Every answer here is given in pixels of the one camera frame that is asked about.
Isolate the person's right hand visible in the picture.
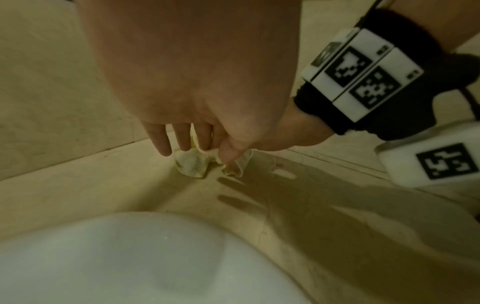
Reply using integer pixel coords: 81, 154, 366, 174
258, 102, 335, 151

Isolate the person's right forearm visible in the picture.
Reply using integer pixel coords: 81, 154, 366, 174
388, 0, 480, 55

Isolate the black cable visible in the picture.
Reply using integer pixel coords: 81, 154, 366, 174
460, 85, 480, 121

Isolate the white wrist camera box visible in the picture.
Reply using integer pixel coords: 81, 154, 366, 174
376, 121, 480, 189

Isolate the yellowish white tissue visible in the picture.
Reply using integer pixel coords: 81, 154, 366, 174
174, 124, 255, 179

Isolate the white ceramic toilet bowl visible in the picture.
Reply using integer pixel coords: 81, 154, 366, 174
0, 211, 313, 304

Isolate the white marker block tracker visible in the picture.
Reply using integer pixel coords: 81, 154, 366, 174
301, 27, 425, 123

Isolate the person's left hand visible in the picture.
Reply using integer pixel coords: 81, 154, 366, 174
76, 0, 303, 165

